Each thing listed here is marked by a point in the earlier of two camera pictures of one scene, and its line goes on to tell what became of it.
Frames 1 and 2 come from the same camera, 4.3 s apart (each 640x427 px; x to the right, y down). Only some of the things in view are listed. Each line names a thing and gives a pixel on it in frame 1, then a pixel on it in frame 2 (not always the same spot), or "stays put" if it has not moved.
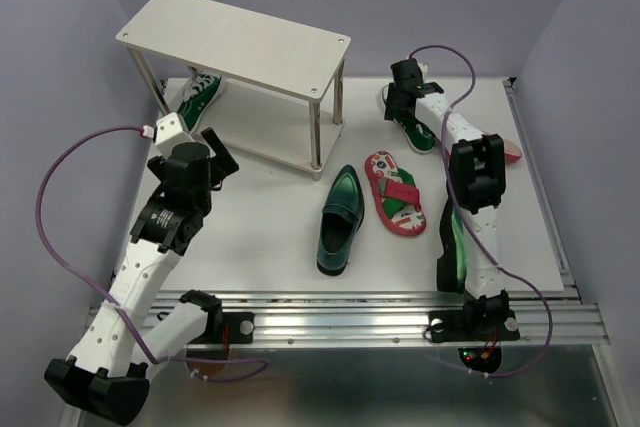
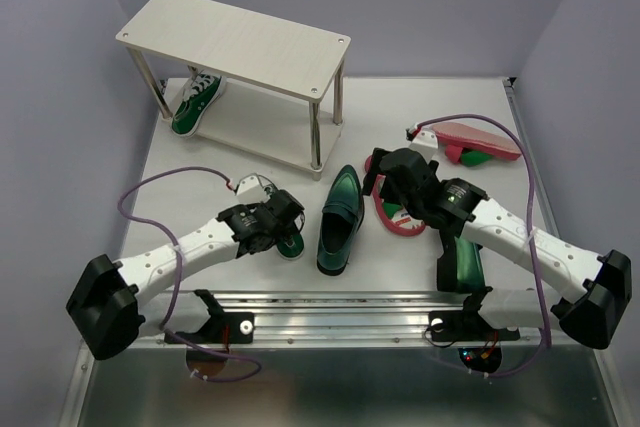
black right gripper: [392, 108] → [378, 153]
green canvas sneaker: [201, 90] stays put
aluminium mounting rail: [544, 317] stays put
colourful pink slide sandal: [396, 194] stays put
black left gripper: [223, 164] → [286, 232]
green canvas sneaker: [417, 135] → [291, 247]
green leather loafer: [342, 216] stays put
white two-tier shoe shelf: [282, 98] stays put
